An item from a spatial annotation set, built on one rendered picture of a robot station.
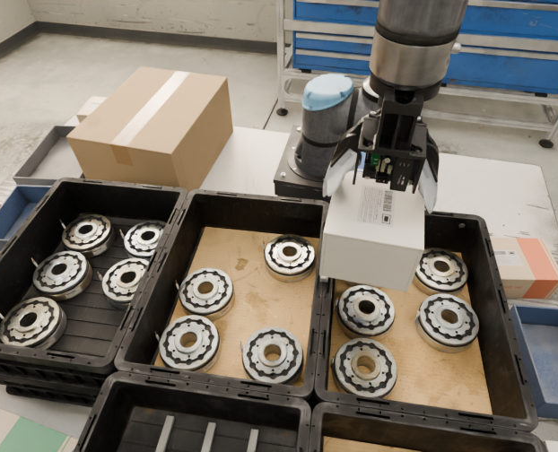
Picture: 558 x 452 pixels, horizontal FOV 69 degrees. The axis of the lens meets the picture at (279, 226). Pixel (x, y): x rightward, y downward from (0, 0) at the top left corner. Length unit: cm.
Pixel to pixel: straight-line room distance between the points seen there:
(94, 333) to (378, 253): 55
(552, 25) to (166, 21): 278
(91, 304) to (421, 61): 72
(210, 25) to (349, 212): 332
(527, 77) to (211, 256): 222
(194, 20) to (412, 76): 344
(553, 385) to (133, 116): 116
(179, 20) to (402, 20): 351
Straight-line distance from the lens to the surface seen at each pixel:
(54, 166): 148
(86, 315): 87
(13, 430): 91
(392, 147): 44
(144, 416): 74
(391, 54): 41
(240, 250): 88
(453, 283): 85
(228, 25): 370
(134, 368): 67
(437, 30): 40
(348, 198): 54
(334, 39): 257
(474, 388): 79
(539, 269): 107
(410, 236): 51
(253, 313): 79
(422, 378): 76
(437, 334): 77
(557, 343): 106
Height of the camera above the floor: 151
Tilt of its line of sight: 47 degrees down
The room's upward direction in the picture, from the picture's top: 1 degrees counter-clockwise
